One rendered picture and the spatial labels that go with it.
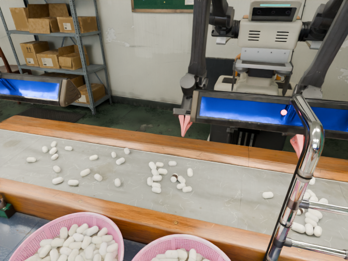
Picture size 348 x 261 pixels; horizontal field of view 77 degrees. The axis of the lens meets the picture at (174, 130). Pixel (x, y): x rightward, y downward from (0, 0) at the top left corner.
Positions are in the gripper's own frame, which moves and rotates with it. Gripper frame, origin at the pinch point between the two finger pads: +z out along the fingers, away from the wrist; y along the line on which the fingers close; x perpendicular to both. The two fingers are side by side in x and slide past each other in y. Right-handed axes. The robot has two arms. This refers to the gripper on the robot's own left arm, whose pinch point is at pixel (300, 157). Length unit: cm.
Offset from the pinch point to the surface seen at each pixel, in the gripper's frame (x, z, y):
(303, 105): -34.1, -0.3, -11.1
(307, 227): -4.7, 21.1, 0.3
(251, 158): 12.6, -0.4, -13.1
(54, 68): 134, -113, -245
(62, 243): -16, 37, -63
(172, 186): 1.5, 16.4, -40.2
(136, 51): 141, -152, -144
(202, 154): 12.4, 0.9, -32.4
